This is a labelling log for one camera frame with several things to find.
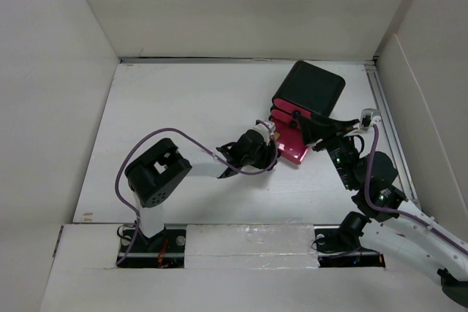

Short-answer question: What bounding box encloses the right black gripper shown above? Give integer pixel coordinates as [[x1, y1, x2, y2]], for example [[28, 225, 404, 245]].
[[295, 112, 358, 189]]

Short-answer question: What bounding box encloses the pink drawer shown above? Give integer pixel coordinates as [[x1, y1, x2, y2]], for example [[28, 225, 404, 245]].
[[273, 98, 312, 118], [269, 116, 308, 165], [271, 107, 302, 124]]

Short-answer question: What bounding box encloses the black drawer organizer box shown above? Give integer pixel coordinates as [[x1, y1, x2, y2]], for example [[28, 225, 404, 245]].
[[272, 61, 346, 116]]

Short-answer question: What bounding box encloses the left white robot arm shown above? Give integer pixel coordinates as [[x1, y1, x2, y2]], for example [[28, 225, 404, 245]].
[[122, 121, 279, 251]]

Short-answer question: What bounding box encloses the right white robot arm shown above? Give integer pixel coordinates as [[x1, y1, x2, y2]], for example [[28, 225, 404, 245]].
[[298, 109, 467, 307]]

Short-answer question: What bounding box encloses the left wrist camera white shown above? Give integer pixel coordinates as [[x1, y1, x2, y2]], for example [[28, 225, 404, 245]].
[[253, 120, 276, 143]]

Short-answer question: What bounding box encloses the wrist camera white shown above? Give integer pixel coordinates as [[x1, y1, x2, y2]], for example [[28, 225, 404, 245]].
[[253, 120, 276, 143], [359, 108, 382, 130]]

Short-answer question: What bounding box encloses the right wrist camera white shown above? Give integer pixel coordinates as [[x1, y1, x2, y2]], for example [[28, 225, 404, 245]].
[[359, 108, 382, 130]]

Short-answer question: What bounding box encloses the aluminium rail back edge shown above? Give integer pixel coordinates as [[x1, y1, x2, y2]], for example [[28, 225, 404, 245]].
[[120, 57, 375, 65]]

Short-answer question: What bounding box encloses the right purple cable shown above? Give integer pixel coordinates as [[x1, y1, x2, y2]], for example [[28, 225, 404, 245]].
[[363, 123, 468, 251]]

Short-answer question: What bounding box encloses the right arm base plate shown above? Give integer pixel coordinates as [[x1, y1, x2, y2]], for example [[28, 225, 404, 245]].
[[311, 226, 385, 268]]

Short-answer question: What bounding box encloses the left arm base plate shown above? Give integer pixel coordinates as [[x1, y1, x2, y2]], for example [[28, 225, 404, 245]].
[[116, 224, 186, 269]]

